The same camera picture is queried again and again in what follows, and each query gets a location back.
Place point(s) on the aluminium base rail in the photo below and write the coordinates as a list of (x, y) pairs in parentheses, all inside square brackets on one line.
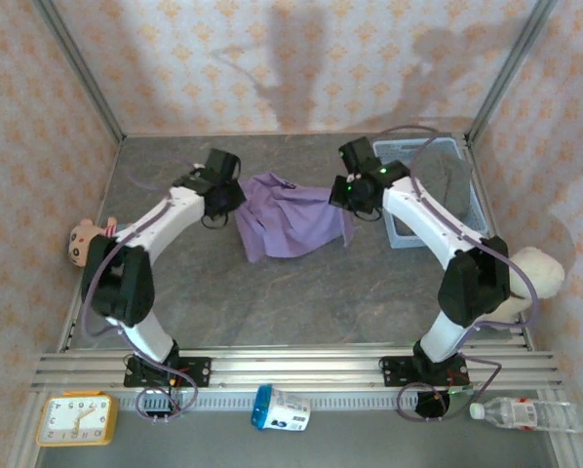
[(296, 365)]

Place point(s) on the aluminium frame post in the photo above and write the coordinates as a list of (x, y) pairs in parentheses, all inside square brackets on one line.
[(81, 73), (508, 73)]

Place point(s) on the grey knit garment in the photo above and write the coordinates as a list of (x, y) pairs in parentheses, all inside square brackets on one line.
[(447, 180)]

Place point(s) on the purple shirt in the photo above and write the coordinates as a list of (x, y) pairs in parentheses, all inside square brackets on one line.
[(291, 219)]

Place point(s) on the blue white plastic cup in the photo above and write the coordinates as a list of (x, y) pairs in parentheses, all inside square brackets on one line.
[(284, 408)]

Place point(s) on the white plush bear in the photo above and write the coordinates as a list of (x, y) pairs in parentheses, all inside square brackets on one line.
[(540, 273)]

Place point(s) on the yellow alarm clock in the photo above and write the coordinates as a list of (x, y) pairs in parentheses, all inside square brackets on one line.
[(74, 419)]

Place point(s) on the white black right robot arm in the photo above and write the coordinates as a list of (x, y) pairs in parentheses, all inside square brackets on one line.
[(418, 214)]

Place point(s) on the light blue plastic basket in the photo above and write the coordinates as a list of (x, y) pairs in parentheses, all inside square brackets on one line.
[(403, 239)]

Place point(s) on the cartoon boy plush doll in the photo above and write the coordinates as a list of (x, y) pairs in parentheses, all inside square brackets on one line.
[(79, 241)]

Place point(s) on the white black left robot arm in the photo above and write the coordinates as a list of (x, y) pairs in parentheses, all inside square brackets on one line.
[(174, 214)]

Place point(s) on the clear plastic water bottle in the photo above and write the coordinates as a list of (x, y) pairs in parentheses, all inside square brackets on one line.
[(525, 414)]

